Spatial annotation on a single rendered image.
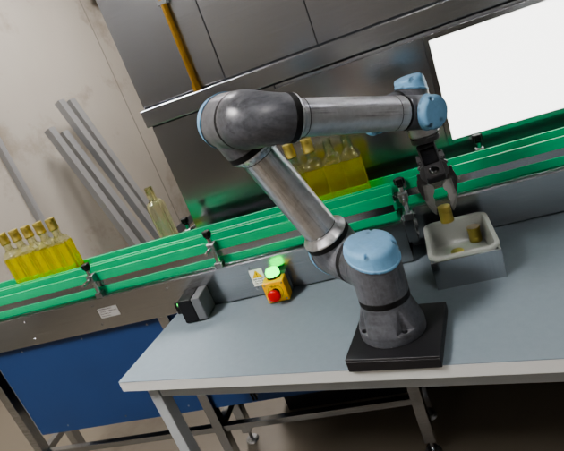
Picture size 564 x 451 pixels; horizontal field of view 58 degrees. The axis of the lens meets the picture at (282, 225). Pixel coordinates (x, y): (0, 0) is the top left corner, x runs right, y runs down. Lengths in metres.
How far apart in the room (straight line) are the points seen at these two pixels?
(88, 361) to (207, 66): 1.16
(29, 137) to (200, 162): 2.70
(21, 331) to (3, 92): 2.58
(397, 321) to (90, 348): 1.26
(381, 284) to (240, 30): 0.97
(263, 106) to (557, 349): 0.73
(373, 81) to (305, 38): 0.25
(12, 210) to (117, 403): 2.28
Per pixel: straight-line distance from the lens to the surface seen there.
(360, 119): 1.04
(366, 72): 1.66
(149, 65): 1.85
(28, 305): 2.09
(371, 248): 1.10
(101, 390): 2.17
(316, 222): 1.16
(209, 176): 1.86
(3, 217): 4.10
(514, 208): 1.62
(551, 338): 1.17
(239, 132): 0.96
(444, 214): 1.40
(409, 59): 1.65
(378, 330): 1.16
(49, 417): 2.41
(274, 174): 1.09
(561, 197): 1.64
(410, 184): 1.57
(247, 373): 1.33
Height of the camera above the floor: 1.46
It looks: 19 degrees down
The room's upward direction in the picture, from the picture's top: 21 degrees counter-clockwise
